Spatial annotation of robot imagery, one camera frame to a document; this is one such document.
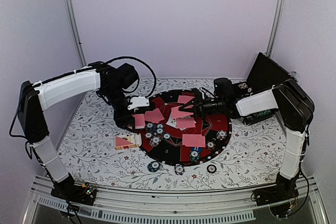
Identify green poker chip stack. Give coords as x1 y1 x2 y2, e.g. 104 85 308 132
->
148 161 160 173

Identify red playing card deck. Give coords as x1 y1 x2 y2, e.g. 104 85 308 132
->
114 134 142 150

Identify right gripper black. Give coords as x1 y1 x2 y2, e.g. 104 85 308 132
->
180 92 225 120

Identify front aluminium rail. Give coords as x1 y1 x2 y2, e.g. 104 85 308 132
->
23 176 329 223

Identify black poker set case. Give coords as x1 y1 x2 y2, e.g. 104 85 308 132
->
231 52 298 125

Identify red card bundle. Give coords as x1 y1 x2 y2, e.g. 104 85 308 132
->
133 114 146 130

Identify left aluminium frame post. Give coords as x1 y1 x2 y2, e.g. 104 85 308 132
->
64 0 87 67

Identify blue beige poker chip stack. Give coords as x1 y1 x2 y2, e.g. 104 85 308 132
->
174 164 185 176

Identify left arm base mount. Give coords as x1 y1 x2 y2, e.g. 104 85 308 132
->
51 180 97 206

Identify right aluminium frame post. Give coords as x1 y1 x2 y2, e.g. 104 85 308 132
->
265 0 285 58

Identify dealt red card seat eight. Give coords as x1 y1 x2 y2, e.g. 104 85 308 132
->
144 108 164 123

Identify aluminium frame post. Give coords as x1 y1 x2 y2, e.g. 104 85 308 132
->
265 0 285 58
64 0 87 67

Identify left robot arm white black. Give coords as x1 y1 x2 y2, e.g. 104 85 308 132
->
10 61 139 200

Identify green chips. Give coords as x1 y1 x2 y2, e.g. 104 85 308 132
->
190 147 203 162

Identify jack of spades card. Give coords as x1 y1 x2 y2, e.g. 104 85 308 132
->
166 114 177 128

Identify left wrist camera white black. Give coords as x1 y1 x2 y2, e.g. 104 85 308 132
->
128 96 150 110

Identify red brown poker chip stack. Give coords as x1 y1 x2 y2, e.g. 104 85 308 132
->
206 165 217 174

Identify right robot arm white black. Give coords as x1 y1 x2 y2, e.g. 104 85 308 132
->
178 78 314 201

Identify face down card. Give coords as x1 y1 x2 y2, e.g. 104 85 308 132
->
176 118 196 129

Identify round red black poker mat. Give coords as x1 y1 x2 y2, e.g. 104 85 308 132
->
138 90 232 166

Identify dealt red card seat ten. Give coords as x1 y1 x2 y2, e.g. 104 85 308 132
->
177 95 195 104

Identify poker chips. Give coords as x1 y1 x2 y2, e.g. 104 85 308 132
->
216 130 227 141
149 136 161 147

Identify dealt red card seat four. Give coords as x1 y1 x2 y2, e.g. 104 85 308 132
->
182 134 206 147

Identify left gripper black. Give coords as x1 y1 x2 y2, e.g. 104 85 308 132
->
102 85 136 132

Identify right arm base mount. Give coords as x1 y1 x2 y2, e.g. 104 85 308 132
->
250 186 299 219

